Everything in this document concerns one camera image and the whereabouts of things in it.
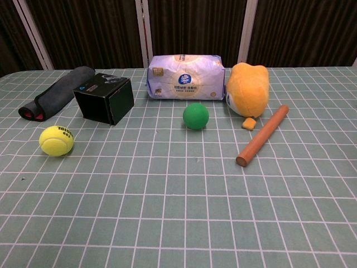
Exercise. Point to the green rubber ball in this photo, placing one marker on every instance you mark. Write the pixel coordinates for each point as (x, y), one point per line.
(195, 116)

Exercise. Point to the black cardboard box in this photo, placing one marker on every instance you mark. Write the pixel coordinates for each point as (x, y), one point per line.
(97, 104)

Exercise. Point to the yellow tennis ball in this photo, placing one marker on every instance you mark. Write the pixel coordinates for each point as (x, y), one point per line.
(55, 142)

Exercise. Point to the purple white tissue pack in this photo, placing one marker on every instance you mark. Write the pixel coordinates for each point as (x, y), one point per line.
(185, 81)

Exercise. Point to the green grid tablecloth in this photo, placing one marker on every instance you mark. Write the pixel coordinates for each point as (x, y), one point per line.
(167, 201)

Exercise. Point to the orange plush toy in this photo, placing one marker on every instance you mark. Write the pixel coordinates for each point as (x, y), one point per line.
(248, 89)

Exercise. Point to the wooden rolling pin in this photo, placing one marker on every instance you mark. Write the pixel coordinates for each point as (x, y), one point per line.
(262, 136)

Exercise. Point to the rolled grey towel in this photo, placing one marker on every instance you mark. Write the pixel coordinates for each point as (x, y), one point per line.
(60, 89)

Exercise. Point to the dark pleated curtain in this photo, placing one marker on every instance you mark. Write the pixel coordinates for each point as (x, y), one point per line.
(83, 33)

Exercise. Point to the white partition frame post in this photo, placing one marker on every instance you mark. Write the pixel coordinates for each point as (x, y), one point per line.
(142, 28)
(247, 33)
(33, 33)

